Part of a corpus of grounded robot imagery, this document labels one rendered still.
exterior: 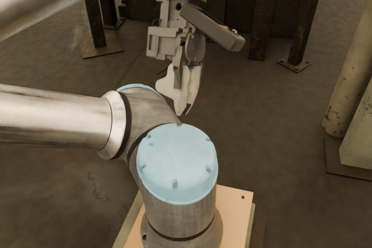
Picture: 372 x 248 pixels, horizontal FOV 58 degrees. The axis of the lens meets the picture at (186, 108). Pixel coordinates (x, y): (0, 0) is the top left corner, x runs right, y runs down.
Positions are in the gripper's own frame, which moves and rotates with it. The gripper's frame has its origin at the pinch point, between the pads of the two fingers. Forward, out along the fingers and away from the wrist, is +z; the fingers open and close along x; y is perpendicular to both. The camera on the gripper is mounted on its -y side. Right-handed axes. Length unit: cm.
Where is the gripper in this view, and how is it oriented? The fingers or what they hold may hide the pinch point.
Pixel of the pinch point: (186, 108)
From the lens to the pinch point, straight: 60.7
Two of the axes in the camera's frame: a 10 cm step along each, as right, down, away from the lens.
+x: -4.8, 0.9, -8.7
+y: -8.7, -1.6, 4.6
